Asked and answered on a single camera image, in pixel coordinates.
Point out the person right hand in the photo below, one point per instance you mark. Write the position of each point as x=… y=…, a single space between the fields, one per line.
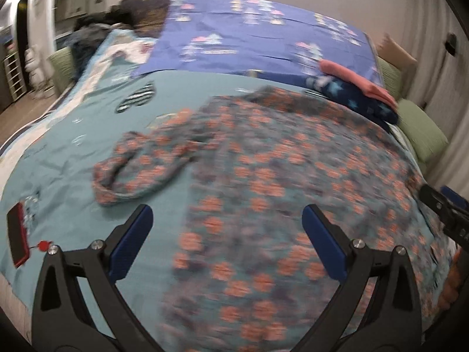
x=451 y=285

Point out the teal floral garment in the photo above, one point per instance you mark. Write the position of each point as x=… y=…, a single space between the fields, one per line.
x=244 y=275

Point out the green cushion far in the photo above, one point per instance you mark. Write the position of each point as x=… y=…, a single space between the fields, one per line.
x=392 y=78

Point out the black floor lamp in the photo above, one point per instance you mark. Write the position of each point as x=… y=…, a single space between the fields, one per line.
x=450 y=44

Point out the white cat figurine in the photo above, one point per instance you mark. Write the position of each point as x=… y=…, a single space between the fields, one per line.
x=33 y=68

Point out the purple tree print sheet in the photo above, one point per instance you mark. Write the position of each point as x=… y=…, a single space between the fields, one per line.
x=281 y=42

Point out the navy star print garment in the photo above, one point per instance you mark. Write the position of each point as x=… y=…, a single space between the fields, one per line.
x=333 y=90

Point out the green cushion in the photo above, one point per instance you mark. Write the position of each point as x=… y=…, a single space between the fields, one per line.
x=426 y=138
x=63 y=68
x=392 y=78

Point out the dark brown blanket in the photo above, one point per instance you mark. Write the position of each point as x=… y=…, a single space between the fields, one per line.
x=148 y=16

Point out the white shelf rack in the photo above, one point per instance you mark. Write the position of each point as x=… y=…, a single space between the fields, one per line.
x=14 y=76

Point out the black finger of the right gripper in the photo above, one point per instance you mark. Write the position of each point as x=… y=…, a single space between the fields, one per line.
x=450 y=207

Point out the pink folded garment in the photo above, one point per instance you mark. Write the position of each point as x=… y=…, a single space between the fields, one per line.
x=368 y=88

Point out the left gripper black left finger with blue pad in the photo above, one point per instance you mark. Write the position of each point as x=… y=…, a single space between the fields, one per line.
x=61 y=320

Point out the tan pillow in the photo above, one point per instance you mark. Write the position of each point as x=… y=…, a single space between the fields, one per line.
x=389 y=50

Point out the green cushion left side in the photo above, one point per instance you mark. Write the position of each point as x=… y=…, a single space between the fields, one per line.
x=63 y=68

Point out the red phone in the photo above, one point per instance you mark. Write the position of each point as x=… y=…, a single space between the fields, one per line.
x=17 y=235

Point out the dark clothes pile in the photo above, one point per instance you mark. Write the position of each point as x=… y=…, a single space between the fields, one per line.
x=89 y=33

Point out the green cushion near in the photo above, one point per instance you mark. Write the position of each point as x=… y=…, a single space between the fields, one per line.
x=426 y=138

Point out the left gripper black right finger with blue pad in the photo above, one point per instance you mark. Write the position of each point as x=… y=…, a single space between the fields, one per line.
x=376 y=306

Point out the teal printed bed cover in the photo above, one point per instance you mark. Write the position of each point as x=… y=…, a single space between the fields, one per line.
x=55 y=173

